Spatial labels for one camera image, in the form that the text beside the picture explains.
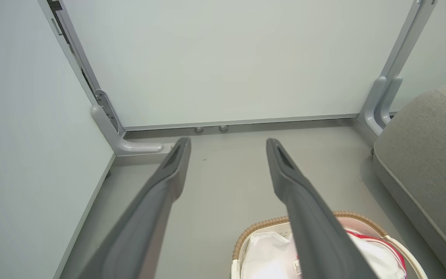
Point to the white garment with red trim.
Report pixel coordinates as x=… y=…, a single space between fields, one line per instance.
x=269 y=255

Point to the grey fabric sofa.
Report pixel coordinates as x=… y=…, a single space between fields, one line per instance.
x=428 y=162

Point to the white laundry basket wicker rim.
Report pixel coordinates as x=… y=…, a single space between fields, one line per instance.
x=366 y=223

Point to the grey metal partition post foot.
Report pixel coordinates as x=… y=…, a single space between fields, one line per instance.
x=389 y=89
x=107 y=116

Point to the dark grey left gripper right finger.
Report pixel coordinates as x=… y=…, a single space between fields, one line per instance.
x=316 y=228

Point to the grey partition bottom rail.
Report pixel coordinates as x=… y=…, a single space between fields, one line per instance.
x=238 y=123

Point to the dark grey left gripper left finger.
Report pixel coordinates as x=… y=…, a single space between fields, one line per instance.
x=145 y=221

